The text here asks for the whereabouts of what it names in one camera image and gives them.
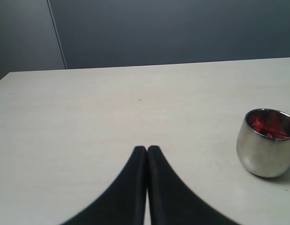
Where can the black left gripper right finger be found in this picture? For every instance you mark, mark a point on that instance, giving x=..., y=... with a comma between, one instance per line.
x=171, y=201

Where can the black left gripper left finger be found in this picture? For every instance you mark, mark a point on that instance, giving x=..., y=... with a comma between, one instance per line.
x=124, y=201

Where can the red candy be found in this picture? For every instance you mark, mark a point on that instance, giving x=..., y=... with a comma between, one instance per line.
x=260, y=126

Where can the stainless steel cup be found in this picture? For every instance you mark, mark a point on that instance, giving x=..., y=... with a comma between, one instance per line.
x=264, y=156

